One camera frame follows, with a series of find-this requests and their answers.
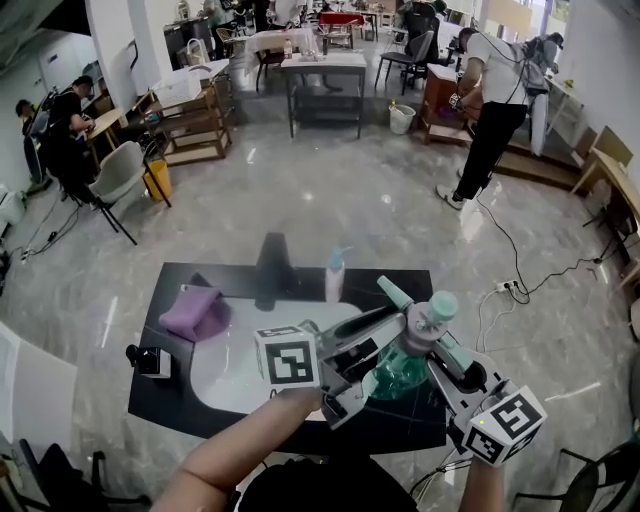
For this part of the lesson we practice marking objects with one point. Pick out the red table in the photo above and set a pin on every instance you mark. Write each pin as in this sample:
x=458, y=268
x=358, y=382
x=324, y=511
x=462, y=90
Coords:
x=340, y=20

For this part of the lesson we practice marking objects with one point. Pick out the small black white dispenser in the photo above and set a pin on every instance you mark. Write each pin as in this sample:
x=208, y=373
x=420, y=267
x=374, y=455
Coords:
x=152, y=362

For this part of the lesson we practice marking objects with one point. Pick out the clear bottle red label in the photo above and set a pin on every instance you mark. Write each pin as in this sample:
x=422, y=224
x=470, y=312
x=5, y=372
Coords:
x=288, y=50

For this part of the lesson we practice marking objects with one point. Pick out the dark oval board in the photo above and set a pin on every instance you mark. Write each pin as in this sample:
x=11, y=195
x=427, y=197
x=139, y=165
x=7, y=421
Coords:
x=35, y=160

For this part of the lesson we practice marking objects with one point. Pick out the white wastebasket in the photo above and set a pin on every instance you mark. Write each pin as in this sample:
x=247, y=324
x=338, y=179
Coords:
x=401, y=120

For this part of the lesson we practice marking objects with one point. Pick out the grey metal table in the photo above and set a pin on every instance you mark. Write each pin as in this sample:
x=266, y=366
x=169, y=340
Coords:
x=325, y=62

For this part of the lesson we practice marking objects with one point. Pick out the teal clear spray bottle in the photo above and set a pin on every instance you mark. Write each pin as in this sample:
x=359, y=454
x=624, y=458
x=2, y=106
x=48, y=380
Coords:
x=422, y=335

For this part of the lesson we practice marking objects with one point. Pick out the white pump bottle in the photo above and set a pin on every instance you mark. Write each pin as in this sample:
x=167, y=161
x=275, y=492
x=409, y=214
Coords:
x=335, y=282

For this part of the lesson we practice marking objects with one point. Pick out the yellow bin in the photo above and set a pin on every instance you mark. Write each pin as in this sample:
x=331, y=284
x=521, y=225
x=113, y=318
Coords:
x=157, y=182

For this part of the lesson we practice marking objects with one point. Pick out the white tote bag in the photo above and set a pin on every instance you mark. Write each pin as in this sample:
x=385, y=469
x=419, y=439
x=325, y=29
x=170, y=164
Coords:
x=197, y=60

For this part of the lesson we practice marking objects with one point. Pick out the white plastic basket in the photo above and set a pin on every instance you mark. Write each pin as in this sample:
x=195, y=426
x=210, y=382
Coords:
x=175, y=92

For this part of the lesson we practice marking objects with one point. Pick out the black frame chair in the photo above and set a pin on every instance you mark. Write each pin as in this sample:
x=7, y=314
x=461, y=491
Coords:
x=600, y=480

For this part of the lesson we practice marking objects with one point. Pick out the black sink table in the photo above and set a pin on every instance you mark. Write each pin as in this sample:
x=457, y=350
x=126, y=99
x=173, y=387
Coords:
x=160, y=400

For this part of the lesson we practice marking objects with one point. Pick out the table with white cloth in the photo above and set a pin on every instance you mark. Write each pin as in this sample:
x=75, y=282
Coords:
x=275, y=40

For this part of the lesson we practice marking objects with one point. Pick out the grey chair black legs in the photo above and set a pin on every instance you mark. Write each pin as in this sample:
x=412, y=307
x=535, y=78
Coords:
x=120, y=170

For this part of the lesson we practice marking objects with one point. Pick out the white panel black edge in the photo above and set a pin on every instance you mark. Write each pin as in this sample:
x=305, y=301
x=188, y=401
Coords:
x=134, y=65

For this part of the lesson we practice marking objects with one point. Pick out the cardboard panel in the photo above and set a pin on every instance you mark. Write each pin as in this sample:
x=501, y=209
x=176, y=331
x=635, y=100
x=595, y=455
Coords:
x=612, y=145

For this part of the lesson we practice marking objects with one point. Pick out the dark grey chair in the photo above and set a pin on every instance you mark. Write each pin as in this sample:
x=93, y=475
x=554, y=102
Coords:
x=420, y=47

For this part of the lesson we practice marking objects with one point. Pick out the white desk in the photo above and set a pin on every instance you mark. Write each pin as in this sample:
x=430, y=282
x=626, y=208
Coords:
x=567, y=92

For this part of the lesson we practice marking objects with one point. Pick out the person's left forearm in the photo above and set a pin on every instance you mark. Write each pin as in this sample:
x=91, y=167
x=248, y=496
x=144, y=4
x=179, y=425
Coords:
x=240, y=450

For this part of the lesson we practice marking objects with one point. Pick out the black office chair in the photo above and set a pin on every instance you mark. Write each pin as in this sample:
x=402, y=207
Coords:
x=420, y=25

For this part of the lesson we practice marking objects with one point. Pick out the person's right forearm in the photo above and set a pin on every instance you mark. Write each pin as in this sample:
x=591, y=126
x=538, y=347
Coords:
x=485, y=485

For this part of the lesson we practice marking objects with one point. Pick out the white power strip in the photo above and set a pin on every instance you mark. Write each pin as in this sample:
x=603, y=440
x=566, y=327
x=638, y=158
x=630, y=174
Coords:
x=507, y=286

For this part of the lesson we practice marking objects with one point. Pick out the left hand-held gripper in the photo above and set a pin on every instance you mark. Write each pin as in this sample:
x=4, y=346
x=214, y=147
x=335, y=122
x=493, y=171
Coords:
x=290, y=360

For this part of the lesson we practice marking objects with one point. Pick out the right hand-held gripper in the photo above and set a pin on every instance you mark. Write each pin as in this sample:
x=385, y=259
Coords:
x=505, y=427

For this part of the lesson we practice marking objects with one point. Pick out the brown wooden cabinet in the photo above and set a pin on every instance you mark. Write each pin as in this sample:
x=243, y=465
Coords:
x=437, y=95

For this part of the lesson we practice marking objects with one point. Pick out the white oval board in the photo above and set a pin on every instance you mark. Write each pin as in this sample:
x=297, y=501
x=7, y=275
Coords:
x=539, y=125

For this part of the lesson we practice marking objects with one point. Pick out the person's black clothing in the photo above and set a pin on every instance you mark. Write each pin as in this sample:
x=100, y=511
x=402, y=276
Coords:
x=325, y=490

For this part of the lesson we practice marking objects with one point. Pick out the wooden step platform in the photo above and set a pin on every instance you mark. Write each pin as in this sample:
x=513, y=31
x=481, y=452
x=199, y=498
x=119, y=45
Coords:
x=540, y=170

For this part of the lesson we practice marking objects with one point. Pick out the black faucet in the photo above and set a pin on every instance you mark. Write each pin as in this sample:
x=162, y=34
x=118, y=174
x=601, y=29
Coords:
x=275, y=270

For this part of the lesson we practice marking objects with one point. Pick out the black swivel chair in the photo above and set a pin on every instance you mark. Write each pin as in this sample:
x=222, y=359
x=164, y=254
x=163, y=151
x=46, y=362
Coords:
x=55, y=475

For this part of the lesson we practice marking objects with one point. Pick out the white toilet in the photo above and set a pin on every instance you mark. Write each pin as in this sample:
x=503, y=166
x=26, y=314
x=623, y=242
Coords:
x=10, y=210

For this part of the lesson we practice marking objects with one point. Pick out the white sink basin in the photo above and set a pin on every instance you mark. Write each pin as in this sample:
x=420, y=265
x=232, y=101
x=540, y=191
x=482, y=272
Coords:
x=225, y=370

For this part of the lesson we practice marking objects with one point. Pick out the long wooden desk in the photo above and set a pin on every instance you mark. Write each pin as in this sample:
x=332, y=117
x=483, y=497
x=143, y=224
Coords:
x=615, y=170

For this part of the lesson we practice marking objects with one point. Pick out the wooden shelf unit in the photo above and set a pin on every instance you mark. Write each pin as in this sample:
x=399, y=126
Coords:
x=195, y=135

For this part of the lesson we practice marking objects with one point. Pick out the purple cloth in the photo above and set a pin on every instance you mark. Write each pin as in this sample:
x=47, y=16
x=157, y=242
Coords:
x=192, y=315

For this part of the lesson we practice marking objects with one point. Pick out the round wooden table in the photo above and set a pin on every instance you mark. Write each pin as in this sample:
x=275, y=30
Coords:
x=107, y=120

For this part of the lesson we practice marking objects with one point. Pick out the dark wooden chair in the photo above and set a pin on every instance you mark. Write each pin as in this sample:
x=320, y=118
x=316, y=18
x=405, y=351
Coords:
x=615, y=210

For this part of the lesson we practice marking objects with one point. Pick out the white rectangular basin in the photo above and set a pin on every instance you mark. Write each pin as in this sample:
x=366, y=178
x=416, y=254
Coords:
x=30, y=385

